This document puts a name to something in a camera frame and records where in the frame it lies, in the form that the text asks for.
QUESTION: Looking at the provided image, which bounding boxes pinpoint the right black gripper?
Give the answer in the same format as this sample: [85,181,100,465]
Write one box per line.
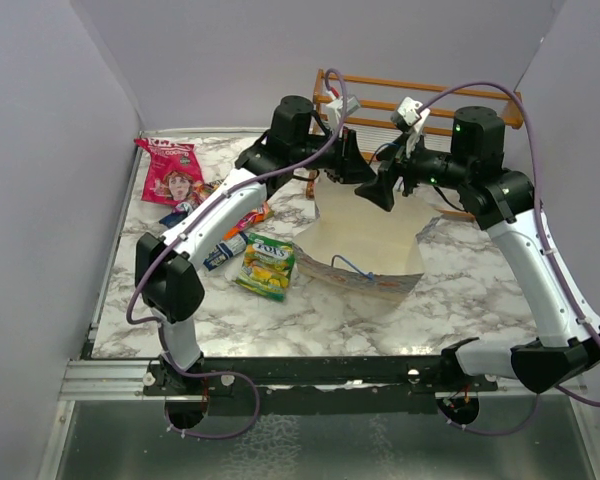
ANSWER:
[355,129,472,210]

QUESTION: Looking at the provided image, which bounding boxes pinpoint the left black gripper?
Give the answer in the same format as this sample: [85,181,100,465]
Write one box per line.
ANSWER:
[290,125,376,184]

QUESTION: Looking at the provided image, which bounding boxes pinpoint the blue checkered paper bag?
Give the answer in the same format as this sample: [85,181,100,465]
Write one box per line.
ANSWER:
[292,174,441,302]

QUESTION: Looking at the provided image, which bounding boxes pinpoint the orange Fox's candy packet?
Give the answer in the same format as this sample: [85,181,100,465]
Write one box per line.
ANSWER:
[223,202,274,240]

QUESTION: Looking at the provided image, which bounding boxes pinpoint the green snack packet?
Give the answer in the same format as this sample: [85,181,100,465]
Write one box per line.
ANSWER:
[235,233,295,302]

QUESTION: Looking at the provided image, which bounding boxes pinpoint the blue snack packet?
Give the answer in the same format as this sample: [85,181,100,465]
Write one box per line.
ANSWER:
[159,209,248,271]

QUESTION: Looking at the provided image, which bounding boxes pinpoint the pink chips bag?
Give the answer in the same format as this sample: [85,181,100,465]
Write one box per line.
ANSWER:
[134,138,205,207]

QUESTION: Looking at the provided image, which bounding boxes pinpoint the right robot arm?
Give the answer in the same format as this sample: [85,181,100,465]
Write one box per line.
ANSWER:
[355,98,600,393]

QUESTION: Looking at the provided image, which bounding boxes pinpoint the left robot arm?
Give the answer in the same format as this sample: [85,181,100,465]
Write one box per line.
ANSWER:
[132,94,375,395]

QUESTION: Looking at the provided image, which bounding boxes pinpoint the wooden rack shelf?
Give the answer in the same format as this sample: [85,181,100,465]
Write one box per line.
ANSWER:
[307,68,525,221]

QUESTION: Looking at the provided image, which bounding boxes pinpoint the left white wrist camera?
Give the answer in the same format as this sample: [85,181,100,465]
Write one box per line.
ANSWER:
[324,89,361,133]

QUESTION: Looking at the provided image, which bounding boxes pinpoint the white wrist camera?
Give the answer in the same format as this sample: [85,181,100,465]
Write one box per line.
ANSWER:
[391,97,430,158]
[324,89,361,133]

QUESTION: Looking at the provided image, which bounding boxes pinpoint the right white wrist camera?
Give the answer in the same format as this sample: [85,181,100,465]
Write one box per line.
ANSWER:
[391,97,430,158]

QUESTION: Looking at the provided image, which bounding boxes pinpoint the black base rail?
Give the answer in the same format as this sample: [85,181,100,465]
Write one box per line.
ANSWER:
[143,355,497,416]

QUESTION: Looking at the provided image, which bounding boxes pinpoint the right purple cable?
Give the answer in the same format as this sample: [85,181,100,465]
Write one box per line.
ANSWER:
[419,82,600,436]

